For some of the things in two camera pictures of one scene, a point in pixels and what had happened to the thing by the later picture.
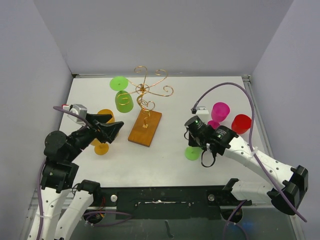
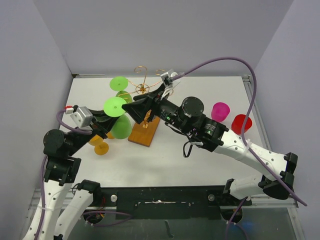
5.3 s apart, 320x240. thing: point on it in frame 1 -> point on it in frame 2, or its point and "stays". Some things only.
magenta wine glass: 220,111 stays
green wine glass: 123,100 stays
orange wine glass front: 100,148 stays
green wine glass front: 193,153 -> 122,127
